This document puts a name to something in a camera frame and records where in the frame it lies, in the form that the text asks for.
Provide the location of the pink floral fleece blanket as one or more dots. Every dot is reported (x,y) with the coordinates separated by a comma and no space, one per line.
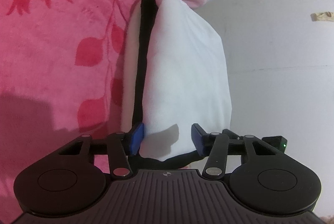
(61,77)

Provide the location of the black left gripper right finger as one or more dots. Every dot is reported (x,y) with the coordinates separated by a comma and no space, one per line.
(201,140)

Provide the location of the white sweatshirt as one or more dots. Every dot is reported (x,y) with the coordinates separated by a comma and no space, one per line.
(186,81)

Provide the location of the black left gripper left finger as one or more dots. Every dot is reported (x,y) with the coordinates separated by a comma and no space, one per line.
(133,139)

